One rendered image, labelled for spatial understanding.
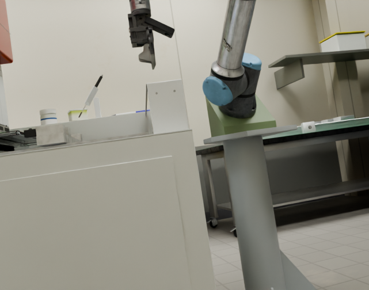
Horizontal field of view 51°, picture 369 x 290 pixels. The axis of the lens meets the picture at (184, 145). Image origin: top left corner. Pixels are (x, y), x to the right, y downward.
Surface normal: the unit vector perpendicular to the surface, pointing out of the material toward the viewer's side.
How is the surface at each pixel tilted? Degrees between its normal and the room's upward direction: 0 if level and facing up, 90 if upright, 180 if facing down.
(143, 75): 90
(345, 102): 90
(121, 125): 90
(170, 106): 90
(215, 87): 119
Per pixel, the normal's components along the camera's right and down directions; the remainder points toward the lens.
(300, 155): 0.26, -0.08
